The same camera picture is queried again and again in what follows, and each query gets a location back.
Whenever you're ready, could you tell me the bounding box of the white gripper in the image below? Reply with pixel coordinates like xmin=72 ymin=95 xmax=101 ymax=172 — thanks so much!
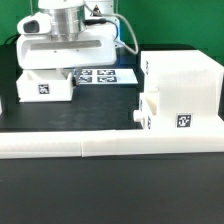
xmin=17 ymin=24 xmax=117 ymax=84

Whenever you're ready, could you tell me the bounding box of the white drawer box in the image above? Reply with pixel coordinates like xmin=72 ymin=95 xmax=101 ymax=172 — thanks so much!
xmin=133 ymin=87 xmax=159 ymax=130
xmin=16 ymin=69 xmax=73 ymax=102

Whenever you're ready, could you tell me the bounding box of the white front drawer box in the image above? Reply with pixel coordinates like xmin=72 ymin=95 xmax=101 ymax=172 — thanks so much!
xmin=133 ymin=87 xmax=159 ymax=130

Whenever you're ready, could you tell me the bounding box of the white drawer cabinet housing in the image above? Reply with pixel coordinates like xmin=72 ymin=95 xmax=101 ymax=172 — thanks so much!
xmin=140 ymin=50 xmax=224 ymax=131

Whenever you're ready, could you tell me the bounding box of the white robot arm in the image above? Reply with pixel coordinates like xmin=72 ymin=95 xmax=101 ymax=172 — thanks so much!
xmin=17 ymin=0 xmax=117 ymax=80

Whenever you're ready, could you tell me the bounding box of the white marker sheet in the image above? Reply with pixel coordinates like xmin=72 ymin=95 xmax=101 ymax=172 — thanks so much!
xmin=73 ymin=68 xmax=138 ymax=85

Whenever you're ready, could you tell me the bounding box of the white L-shaped fence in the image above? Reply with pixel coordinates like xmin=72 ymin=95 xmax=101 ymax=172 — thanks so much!
xmin=0 ymin=113 xmax=224 ymax=160

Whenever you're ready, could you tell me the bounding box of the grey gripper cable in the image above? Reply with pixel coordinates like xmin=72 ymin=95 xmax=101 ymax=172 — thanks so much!
xmin=84 ymin=3 xmax=139 ymax=56

